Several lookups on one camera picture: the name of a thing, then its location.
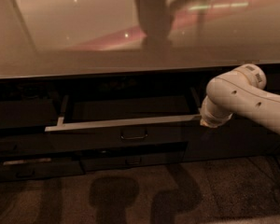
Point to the dark drawer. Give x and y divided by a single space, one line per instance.
40 170
31 144
124 162
104 124
22 114

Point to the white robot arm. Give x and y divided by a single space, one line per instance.
240 91

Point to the dark cabinet frame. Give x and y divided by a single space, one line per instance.
103 87

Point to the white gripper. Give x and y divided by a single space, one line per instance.
212 119

